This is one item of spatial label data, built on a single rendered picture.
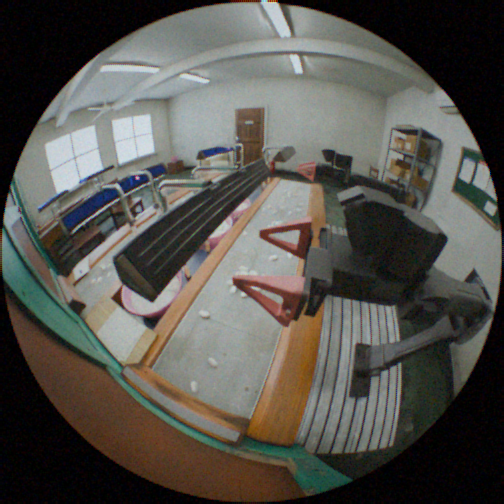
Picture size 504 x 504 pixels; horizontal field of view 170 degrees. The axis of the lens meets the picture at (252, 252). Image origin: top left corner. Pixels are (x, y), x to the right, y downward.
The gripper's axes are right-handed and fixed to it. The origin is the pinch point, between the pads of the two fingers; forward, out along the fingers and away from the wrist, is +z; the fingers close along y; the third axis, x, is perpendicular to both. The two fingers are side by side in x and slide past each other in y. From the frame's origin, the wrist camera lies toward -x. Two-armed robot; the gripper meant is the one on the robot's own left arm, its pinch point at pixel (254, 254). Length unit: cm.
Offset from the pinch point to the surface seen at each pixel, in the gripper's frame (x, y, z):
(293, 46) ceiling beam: -174, -259, 28
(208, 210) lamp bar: -0.9, -8.1, 11.8
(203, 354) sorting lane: 33.1, 9.1, 11.8
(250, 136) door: -6, -484, 180
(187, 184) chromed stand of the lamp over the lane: -4.4, -12.3, 19.6
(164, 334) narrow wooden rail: 30.5, 9.7, 24.6
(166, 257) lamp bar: -0.1, 4.7, 11.2
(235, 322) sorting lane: 33.2, -4.2, 7.6
